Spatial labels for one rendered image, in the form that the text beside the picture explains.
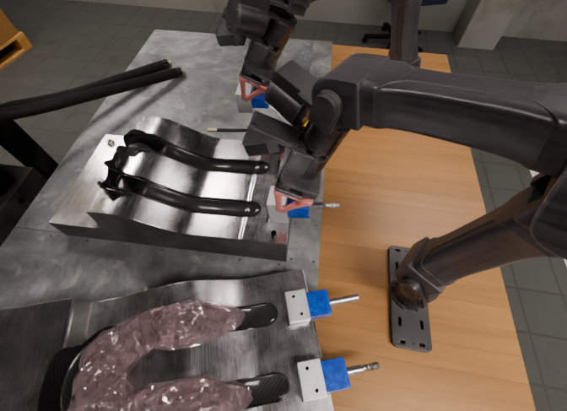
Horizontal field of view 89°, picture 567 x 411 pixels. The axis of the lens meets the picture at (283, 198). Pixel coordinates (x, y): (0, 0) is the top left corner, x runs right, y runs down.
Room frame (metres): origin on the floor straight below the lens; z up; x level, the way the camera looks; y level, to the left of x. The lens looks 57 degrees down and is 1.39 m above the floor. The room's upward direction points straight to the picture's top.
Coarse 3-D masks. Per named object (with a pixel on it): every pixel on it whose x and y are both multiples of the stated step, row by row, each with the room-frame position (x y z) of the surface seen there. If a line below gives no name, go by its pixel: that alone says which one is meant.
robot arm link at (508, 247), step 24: (528, 192) 0.16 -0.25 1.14; (504, 216) 0.15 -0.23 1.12; (528, 216) 0.13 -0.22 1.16; (432, 240) 0.19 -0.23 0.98; (456, 240) 0.16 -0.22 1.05; (480, 240) 0.14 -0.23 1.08; (504, 240) 0.13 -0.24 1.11; (528, 240) 0.12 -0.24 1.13; (408, 264) 0.16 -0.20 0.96; (432, 264) 0.14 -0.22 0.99; (456, 264) 0.13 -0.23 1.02; (480, 264) 0.12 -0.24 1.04; (504, 264) 0.12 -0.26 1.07; (432, 288) 0.12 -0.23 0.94
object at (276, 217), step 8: (272, 192) 0.30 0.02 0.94; (272, 200) 0.28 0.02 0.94; (288, 200) 0.29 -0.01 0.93; (272, 208) 0.27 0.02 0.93; (296, 208) 0.27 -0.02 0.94; (304, 208) 0.27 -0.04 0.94; (272, 216) 0.27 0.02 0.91; (280, 216) 0.26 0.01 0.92; (288, 216) 0.27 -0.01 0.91; (296, 216) 0.26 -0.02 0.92; (304, 216) 0.26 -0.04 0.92
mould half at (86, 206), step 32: (160, 128) 0.48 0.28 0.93; (96, 160) 0.45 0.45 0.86; (128, 160) 0.38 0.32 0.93; (160, 160) 0.40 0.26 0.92; (96, 192) 0.36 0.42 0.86; (192, 192) 0.34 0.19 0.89; (224, 192) 0.34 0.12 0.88; (256, 192) 0.34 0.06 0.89; (64, 224) 0.28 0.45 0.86; (96, 224) 0.28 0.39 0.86; (128, 224) 0.26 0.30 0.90; (160, 224) 0.26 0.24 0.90; (192, 224) 0.26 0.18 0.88; (224, 224) 0.26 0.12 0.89; (256, 224) 0.26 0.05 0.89; (288, 224) 0.26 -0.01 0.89; (256, 256) 0.23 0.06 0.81
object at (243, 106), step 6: (246, 84) 0.61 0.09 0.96; (240, 90) 0.58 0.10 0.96; (246, 90) 0.58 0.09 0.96; (252, 90) 0.60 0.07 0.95; (240, 96) 0.57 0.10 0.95; (258, 96) 0.58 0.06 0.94; (240, 102) 0.57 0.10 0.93; (246, 102) 0.57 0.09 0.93; (252, 102) 0.57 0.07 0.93; (258, 102) 0.57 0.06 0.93; (264, 102) 0.57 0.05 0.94; (240, 108) 0.57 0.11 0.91; (246, 108) 0.57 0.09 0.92; (252, 108) 0.57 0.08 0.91
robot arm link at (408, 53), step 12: (396, 0) 0.69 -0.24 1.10; (408, 0) 0.67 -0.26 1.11; (420, 0) 0.69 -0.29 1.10; (396, 12) 0.70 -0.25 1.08; (408, 12) 0.68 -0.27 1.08; (396, 24) 0.70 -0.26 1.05; (408, 24) 0.69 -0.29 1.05; (396, 36) 0.70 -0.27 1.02; (408, 36) 0.70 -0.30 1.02; (396, 48) 0.70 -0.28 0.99; (408, 48) 0.70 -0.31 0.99; (396, 60) 0.71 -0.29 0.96; (408, 60) 0.70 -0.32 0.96; (420, 60) 0.71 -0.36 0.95
